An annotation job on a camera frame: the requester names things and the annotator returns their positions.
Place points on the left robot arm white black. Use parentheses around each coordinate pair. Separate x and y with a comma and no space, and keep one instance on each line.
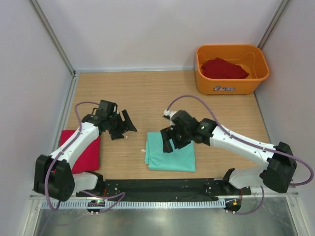
(53,176)

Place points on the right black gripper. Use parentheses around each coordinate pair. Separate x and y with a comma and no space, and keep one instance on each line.
(166,134)

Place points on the right aluminium corner post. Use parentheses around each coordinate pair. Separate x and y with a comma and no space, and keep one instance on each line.
(282,8)

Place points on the left aluminium corner post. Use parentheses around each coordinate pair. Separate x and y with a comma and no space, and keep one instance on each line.
(51,34)

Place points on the white slotted cable duct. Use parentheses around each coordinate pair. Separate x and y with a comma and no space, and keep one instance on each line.
(94,204)

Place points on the aluminium corner post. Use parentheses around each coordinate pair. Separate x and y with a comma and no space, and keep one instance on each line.
(282,8)
(51,34)

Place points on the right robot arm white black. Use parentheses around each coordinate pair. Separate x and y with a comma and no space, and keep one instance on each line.
(275,165)

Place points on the orange plastic bin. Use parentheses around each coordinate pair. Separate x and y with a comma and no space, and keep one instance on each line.
(249,57)

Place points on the teal t shirt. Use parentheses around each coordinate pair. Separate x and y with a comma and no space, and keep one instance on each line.
(179,160)

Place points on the folded magenta t shirt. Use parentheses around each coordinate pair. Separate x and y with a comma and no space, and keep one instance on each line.
(88,157)

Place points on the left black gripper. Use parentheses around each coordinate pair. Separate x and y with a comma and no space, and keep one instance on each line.
(126,124)

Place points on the dark red t shirt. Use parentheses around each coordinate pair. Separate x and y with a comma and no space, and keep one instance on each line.
(221,69)

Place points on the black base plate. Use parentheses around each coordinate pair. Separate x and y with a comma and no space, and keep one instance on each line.
(170,190)

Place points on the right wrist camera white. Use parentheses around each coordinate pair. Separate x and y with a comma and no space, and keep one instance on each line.
(171,115)

